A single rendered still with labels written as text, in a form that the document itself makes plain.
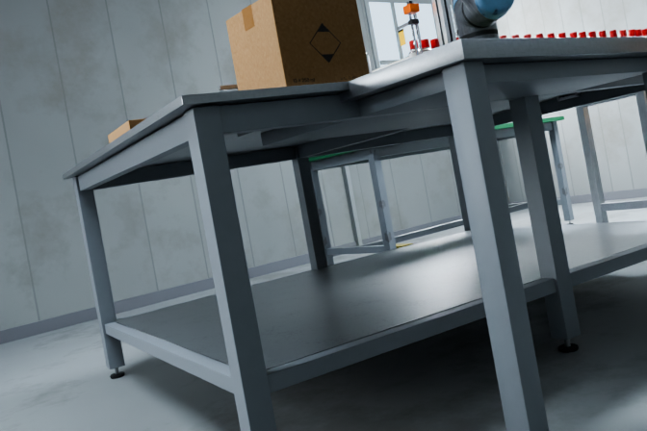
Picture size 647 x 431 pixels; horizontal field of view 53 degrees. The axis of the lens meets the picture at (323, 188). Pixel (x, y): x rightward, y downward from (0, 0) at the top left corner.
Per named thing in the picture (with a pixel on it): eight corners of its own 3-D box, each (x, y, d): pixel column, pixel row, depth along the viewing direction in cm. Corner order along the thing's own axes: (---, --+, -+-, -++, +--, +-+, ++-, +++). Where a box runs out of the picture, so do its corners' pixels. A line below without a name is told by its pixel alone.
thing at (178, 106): (453, 124, 368) (452, 121, 368) (730, 54, 239) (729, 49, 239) (63, 179, 261) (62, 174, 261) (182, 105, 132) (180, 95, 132)
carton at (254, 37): (323, 106, 207) (307, 21, 207) (373, 88, 188) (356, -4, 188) (241, 113, 189) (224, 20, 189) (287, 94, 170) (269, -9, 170)
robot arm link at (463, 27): (491, 37, 205) (483, -6, 205) (505, 25, 192) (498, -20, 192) (453, 42, 204) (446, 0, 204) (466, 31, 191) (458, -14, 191)
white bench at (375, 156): (501, 228, 539) (483, 133, 539) (582, 222, 479) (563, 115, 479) (318, 281, 426) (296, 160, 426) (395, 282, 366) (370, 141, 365)
